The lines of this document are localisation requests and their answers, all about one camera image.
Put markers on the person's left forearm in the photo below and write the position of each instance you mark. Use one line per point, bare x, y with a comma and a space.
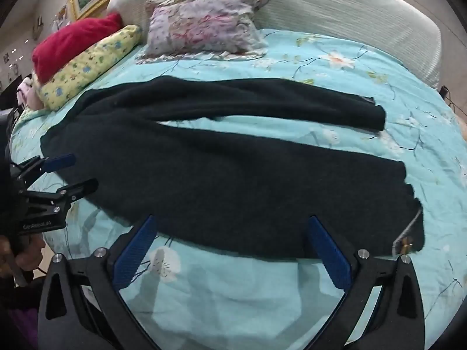
25, 295

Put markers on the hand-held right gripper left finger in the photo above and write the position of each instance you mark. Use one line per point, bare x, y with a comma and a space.
133, 251

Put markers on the purple floral pillow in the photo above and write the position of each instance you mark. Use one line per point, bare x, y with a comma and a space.
204, 29

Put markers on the purple garment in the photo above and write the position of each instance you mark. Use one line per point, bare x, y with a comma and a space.
18, 330

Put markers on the pink cloth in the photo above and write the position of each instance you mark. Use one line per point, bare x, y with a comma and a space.
29, 94

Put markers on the white ribbed headboard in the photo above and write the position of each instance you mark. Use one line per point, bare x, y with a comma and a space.
346, 7

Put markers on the pink bed base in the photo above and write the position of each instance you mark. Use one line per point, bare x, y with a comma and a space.
462, 127

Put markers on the black pants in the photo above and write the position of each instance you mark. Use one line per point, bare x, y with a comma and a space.
219, 175

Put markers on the teal floral bed sheet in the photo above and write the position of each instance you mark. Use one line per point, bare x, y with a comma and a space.
255, 299

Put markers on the person's left hand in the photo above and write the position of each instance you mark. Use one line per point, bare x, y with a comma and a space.
34, 249

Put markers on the yellow patterned pillow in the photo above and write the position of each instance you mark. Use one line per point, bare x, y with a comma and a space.
91, 62

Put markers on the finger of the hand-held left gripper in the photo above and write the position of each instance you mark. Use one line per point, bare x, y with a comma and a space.
60, 162
82, 186

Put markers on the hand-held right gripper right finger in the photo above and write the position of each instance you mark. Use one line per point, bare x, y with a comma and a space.
328, 251

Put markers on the red pillow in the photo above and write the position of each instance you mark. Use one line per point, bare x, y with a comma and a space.
73, 43

